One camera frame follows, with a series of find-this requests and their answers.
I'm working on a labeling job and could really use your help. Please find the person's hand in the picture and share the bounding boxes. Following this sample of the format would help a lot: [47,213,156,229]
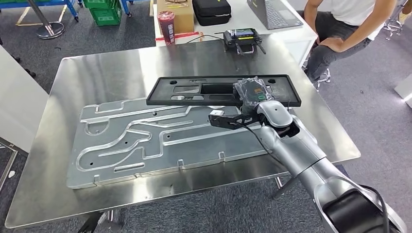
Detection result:
[318,36,345,54]

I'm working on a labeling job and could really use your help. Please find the black plastic panel part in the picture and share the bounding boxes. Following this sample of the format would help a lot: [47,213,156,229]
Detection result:
[146,74,302,108]

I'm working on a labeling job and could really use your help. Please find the stainless steel workbench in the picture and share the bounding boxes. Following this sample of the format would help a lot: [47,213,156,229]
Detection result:
[4,33,362,233]

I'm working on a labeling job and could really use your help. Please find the white table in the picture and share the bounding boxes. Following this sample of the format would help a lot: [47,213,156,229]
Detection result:
[153,0,319,68]

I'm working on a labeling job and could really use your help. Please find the chrome stool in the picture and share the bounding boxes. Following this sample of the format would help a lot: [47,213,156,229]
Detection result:
[302,61,332,91]
[383,13,407,41]

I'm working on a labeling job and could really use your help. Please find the person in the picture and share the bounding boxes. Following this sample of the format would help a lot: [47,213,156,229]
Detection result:
[302,0,412,83]

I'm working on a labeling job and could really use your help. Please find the grey laptop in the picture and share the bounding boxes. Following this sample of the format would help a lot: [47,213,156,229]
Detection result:
[247,0,304,31]

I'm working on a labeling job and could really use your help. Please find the white box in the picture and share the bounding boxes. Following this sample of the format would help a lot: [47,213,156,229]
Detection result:
[394,73,412,109]

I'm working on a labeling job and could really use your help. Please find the black remote controller with screen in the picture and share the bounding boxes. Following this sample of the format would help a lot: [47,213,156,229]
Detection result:
[223,28,267,56]

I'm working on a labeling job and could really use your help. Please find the black zip case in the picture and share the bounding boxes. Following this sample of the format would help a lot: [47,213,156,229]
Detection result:
[192,0,232,27]

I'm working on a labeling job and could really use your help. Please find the red flat stick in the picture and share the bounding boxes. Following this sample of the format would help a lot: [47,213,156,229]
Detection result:
[155,31,201,41]

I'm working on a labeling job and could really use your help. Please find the brown cardboard box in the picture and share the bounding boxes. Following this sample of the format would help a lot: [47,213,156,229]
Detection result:
[156,0,195,34]

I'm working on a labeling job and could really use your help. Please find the red drink cup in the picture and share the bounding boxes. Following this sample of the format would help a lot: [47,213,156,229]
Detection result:
[157,10,176,46]

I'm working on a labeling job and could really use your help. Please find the stamped aluminium plate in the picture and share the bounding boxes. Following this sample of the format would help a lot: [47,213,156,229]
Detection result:
[66,96,287,190]

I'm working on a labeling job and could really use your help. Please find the green plastic crate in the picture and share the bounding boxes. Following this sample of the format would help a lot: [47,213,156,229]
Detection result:
[83,0,117,10]
[89,5,123,27]

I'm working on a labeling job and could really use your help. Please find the blue wheeled bin rack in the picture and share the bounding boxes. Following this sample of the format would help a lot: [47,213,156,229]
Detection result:
[0,0,133,22]

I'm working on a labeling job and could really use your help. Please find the white panel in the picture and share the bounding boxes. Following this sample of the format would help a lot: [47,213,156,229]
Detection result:
[0,45,49,153]

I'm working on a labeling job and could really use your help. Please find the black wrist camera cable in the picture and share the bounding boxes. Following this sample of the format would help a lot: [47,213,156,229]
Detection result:
[236,120,285,165]

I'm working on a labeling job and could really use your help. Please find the thin black cable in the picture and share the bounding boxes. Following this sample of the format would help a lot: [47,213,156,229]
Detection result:
[186,33,225,44]

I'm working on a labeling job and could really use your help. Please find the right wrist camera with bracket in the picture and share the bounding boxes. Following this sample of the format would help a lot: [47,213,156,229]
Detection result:
[208,109,261,131]

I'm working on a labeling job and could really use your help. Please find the chrome stanchion post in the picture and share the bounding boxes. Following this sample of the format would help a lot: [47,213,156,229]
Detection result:
[25,0,66,40]

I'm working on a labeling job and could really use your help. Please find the steel frame side table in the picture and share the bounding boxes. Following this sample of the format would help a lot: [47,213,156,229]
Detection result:
[0,138,19,193]

